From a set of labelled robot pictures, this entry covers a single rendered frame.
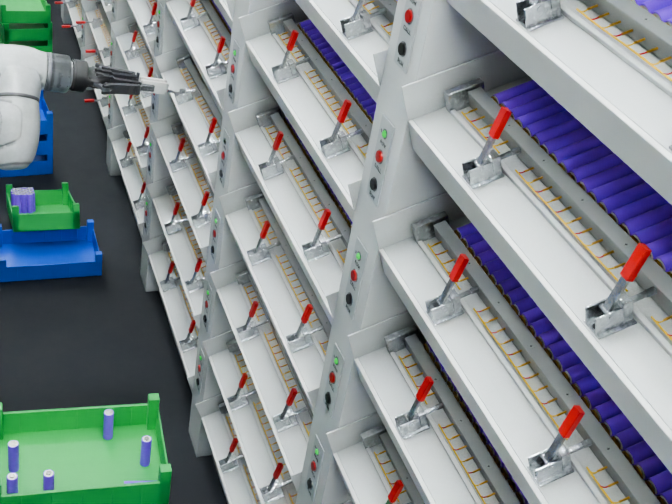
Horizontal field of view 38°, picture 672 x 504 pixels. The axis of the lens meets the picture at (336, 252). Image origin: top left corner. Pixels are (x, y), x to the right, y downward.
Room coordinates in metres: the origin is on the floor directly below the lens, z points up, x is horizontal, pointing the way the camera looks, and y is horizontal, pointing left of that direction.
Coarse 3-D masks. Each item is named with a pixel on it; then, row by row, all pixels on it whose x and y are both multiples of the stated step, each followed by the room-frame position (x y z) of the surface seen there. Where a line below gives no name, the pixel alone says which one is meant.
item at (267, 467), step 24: (216, 336) 1.76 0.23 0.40; (216, 360) 1.74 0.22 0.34; (240, 360) 1.72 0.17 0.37; (240, 384) 1.61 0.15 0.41; (240, 408) 1.60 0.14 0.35; (240, 432) 1.53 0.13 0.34; (264, 432) 1.53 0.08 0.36; (264, 456) 1.46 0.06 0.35; (264, 480) 1.41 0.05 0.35; (288, 480) 1.38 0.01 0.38
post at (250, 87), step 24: (240, 0) 1.81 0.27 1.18; (264, 0) 1.77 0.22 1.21; (240, 48) 1.78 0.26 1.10; (240, 72) 1.77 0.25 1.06; (240, 96) 1.76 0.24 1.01; (264, 96) 1.78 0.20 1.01; (240, 168) 1.77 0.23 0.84; (216, 192) 1.83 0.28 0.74; (216, 264) 1.78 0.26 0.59; (216, 312) 1.76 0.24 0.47; (216, 384) 1.77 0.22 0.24; (192, 408) 1.83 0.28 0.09; (192, 432) 1.81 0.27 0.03
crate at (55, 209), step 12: (36, 192) 2.75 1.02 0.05; (48, 192) 2.77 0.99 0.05; (60, 192) 2.78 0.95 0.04; (36, 204) 2.74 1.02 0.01; (48, 204) 2.75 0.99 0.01; (60, 204) 2.77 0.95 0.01; (72, 204) 2.55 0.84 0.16; (12, 216) 2.46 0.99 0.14; (24, 216) 2.47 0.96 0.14; (36, 216) 2.48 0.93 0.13; (48, 216) 2.50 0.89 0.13; (60, 216) 2.51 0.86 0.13; (72, 216) 2.53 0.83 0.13; (12, 228) 2.47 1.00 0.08; (24, 228) 2.46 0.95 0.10; (36, 228) 2.47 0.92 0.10; (48, 228) 2.49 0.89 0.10; (60, 228) 2.50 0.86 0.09; (72, 228) 2.52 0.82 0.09
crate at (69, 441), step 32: (0, 416) 1.25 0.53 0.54; (32, 416) 1.28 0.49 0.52; (64, 416) 1.30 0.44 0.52; (96, 416) 1.33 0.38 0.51; (128, 416) 1.35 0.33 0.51; (0, 448) 1.23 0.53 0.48; (32, 448) 1.24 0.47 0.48; (64, 448) 1.26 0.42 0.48; (96, 448) 1.27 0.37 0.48; (128, 448) 1.29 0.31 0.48; (160, 448) 1.28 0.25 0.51; (0, 480) 1.09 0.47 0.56; (32, 480) 1.17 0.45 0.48; (64, 480) 1.18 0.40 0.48; (96, 480) 1.20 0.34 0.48; (128, 480) 1.21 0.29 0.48; (160, 480) 1.18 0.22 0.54
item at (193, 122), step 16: (160, 64) 2.39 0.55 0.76; (176, 64) 2.41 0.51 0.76; (176, 80) 2.34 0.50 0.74; (192, 80) 2.33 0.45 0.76; (192, 96) 2.25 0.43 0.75; (192, 112) 2.18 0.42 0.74; (208, 112) 2.17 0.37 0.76; (192, 128) 2.11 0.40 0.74; (208, 128) 2.10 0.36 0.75; (192, 144) 2.06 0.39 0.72; (208, 160) 1.97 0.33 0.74; (208, 176) 1.90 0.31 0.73
